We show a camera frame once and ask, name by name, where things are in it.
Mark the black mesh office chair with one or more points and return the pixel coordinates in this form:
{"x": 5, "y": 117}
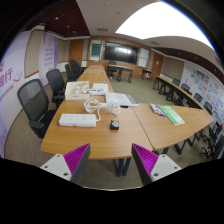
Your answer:
{"x": 55, "y": 81}
{"x": 31, "y": 98}

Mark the colourful wall posters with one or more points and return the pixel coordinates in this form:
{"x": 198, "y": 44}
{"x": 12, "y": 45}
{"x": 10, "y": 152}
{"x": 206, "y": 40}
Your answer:
{"x": 206, "y": 90}

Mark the black-legged wooden desk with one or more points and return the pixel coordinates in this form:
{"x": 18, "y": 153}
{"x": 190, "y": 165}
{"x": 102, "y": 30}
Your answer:
{"x": 120, "y": 67}

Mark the dark red round coaster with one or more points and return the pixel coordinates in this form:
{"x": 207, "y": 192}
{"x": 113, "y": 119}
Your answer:
{"x": 124, "y": 107}

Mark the small white and blue box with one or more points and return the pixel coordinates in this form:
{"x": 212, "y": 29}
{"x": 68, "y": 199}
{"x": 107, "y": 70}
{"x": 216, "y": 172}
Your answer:
{"x": 96, "y": 91}

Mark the white pack of marker pens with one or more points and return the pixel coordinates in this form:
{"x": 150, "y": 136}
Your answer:
{"x": 156, "y": 109}

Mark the small dark side desk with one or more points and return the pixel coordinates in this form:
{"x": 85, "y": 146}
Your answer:
{"x": 146, "y": 70}

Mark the open white cardboard box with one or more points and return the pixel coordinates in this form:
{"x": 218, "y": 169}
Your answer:
{"x": 76, "y": 96}

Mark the large black wall screen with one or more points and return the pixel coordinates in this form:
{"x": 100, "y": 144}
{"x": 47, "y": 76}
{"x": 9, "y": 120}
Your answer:
{"x": 121, "y": 52}

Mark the narrow purple wall banner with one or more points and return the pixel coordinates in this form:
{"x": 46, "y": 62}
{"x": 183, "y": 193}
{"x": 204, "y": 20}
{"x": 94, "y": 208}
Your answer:
{"x": 48, "y": 55}

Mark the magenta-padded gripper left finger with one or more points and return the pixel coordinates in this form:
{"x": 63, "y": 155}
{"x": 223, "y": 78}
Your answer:
{"x": 77, "y": 156}

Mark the plain whiteboard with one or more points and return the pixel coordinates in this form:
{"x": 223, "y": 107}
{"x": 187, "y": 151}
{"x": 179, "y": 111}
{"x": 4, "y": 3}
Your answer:
{"x": 143, "y": 57}

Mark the black charger block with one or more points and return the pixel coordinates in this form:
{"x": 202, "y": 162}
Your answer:
{"x": 114, "y": 124}

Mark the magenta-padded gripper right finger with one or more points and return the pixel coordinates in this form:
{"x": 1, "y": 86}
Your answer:
{"x": 145, "y": 157}

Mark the white power strip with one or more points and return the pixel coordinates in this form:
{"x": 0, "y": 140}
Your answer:
{"x": 77, "y": 120}

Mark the group of black chairs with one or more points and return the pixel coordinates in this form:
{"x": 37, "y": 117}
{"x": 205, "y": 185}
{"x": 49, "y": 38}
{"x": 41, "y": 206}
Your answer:
{"x": 210, "y": 136}

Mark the white book with dark edge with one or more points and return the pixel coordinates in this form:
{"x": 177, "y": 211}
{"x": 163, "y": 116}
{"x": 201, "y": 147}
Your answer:
{"x": 120, "y": 99}

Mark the bright ceiling light panel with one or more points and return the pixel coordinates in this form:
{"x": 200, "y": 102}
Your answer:
{"x": 163, "y": 23}

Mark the white paper sheet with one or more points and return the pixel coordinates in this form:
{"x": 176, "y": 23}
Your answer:
{"x": 101, "y": 86}

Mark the green booklet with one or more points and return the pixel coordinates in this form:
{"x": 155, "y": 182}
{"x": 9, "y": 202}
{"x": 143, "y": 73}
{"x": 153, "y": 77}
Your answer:
{"x": 171, "y": 115}

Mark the long wooden table row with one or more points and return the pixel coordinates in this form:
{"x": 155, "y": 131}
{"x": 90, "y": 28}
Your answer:
{"x": 173, "y": 88}

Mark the row of black office chairs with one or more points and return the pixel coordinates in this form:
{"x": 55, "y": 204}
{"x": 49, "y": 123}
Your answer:
{"x": 73, "y": 68}

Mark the whiteboard with green panel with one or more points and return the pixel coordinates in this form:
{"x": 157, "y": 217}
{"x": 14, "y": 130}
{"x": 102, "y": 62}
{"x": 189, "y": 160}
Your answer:
{"x": 95, "y": 50}

